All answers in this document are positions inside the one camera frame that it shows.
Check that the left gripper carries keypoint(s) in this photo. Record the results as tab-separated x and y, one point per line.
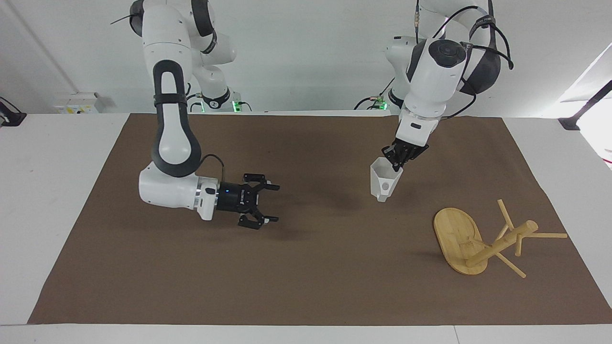
409	147

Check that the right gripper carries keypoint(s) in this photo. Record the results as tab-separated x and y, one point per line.
234	197

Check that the white cup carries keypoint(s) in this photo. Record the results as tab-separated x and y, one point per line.
382	184

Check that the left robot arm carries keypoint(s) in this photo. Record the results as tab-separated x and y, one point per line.
435	86

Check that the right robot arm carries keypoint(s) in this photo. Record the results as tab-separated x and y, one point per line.
169	143

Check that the wooden cup rack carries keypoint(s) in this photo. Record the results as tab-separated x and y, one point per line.
459	239

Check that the black stand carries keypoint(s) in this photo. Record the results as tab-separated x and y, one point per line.
12	117
581	112

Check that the white electrical box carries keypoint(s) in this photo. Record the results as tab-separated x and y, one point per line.
79	102

